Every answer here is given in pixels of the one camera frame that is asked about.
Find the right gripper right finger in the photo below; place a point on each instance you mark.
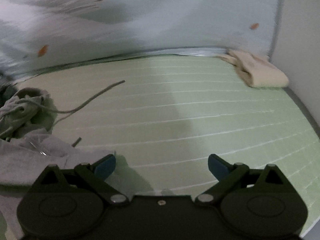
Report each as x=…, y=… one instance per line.
x=229, y=178

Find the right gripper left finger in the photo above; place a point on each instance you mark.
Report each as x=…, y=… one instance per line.
x=92, y=178

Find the grey zip hoodie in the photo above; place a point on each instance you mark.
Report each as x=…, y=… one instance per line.
x=28, y=146

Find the folded beige garment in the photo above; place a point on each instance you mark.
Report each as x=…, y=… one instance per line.
x=254, y=70

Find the blue denim garment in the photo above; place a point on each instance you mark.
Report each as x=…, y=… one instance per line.
x=7, y=89

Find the pale blue carrot-print sheet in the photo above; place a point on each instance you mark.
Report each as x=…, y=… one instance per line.
x=40, y=34

